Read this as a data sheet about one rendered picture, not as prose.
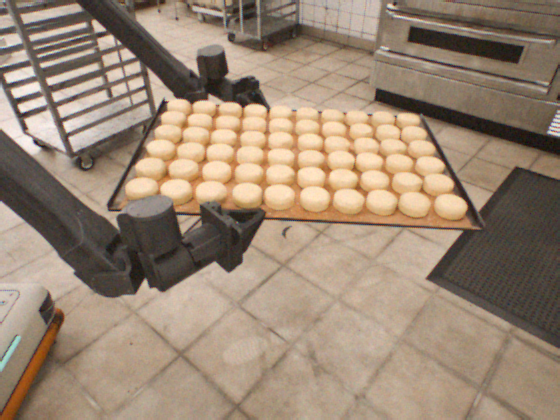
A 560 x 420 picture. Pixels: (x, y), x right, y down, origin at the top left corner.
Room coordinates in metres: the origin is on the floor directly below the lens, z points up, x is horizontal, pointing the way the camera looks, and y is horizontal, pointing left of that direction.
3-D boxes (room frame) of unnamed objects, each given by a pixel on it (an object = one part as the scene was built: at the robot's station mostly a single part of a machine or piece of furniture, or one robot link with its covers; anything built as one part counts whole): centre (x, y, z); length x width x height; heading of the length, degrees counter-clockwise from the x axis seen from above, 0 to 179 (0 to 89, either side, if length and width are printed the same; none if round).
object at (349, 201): (0.56, -0.11, 0.99); 0.05 x 0.05 x 0.02
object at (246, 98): (0.93, 0.06, 0.98); 0.09 x 0.07 x 0.07; 45
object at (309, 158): (0.68, -0.06, 0.99); 0.05 x 0.05 x 0.02
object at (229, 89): (0.98, 0.11, 0.99); 0.07 x 0.07 x 0.10; 45
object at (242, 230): (0.50, 0.06, 0.98); 0.09 x 0.07 x 0.07; 134
